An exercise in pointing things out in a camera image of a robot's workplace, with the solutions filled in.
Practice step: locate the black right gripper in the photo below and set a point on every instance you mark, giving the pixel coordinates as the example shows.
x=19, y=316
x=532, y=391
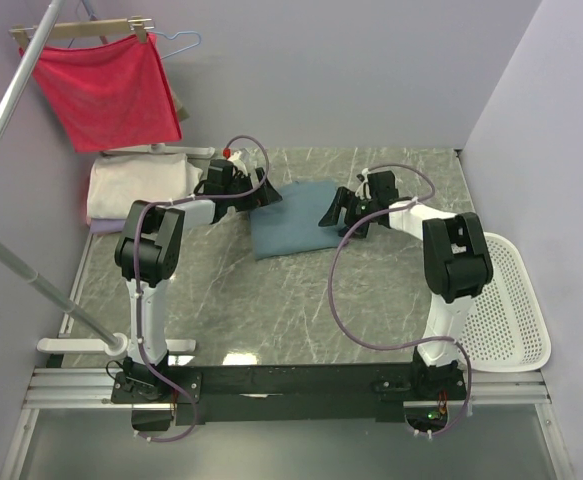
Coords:
x=344, y=199

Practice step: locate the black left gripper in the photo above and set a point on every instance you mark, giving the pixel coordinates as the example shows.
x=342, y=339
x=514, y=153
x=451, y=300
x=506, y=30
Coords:
x=265, y=195

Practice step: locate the blue t shirt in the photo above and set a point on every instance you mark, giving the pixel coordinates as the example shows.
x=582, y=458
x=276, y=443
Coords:
x=291, y=225

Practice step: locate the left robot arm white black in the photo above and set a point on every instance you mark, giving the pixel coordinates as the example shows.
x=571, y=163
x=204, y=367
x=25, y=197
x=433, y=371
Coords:
x=149, y=246

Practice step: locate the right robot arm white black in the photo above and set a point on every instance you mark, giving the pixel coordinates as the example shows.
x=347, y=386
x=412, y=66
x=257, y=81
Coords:
x=456, y=264

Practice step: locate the tan cloth behind towel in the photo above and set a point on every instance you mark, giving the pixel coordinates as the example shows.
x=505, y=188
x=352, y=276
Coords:
x=181, y=112

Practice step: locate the folded white t shirt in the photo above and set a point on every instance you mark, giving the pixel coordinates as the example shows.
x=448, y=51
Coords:
x=118, y=181

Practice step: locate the folded purple t shirt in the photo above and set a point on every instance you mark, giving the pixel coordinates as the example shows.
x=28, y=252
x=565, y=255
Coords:
x=106, y=226

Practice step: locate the red towel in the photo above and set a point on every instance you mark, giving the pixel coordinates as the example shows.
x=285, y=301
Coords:
x=110, y=96

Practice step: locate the black base beam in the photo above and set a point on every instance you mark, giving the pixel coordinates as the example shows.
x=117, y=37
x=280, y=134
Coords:
x=239, y=393

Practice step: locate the white perforated plastic basket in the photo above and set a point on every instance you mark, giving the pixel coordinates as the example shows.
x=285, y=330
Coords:
x=505, y=331

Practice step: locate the grey metal clothes rack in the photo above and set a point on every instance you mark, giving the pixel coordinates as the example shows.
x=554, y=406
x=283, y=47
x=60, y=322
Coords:
x=42, y=188

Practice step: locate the wooden clip hanger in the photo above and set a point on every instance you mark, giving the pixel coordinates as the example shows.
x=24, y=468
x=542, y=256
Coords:
x=102, y=28

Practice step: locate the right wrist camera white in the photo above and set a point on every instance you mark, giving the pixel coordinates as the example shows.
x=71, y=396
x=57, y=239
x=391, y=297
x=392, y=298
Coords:
x=363, y=191

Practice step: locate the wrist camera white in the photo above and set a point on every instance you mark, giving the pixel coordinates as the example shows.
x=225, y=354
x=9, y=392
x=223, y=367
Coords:
x=238, y=158
x=363, y=191

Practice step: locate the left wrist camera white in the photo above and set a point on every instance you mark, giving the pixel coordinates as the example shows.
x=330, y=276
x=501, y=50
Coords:
x=238, y=158

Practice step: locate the aluminium rail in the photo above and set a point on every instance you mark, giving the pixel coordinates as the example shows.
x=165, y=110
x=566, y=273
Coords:
x=89, y=388

